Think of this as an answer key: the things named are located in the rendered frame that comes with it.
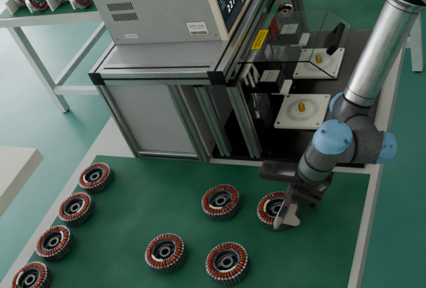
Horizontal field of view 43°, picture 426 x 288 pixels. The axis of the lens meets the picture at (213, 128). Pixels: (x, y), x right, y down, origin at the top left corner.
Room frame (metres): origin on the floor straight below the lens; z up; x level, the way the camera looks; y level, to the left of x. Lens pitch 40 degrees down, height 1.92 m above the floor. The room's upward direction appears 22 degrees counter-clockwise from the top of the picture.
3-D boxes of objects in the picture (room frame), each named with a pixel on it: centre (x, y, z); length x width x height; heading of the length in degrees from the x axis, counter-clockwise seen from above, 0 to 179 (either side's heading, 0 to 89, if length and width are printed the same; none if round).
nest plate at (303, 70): (1.48, -0.42, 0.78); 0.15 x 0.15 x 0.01; 55
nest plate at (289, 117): (1.29, -0.28, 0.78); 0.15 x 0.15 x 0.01; 55
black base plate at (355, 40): (1.39, -0.34, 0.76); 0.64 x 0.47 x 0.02; 145
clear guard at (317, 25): (1.29, -0.28, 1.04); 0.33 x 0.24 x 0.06; 55
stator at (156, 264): (0.97, 0.25, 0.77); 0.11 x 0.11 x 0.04
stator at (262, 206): (0.96, -0.08, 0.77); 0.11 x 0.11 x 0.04
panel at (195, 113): (1.53, -0.15, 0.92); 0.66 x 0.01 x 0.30; 145
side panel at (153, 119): (1.35, 0.16, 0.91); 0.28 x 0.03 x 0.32; 55
